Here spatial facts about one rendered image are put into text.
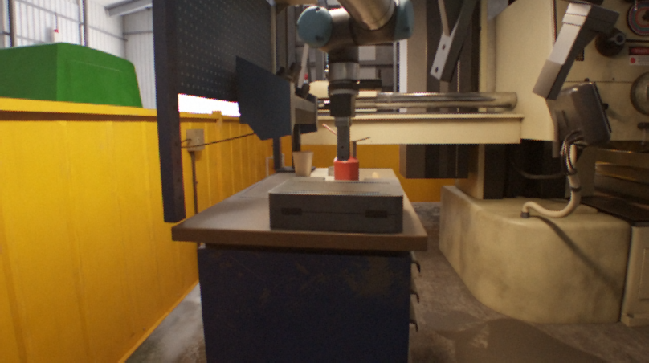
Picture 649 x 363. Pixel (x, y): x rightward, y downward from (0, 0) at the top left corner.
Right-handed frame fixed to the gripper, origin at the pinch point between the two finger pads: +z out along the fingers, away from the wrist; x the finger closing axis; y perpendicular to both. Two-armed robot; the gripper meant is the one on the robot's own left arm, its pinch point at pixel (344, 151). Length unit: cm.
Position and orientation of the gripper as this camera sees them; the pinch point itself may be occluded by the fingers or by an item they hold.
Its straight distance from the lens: 78.3
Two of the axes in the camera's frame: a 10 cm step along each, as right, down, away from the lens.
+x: -1.7, 1.1, -9.8
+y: -9.9, 0.0, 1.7
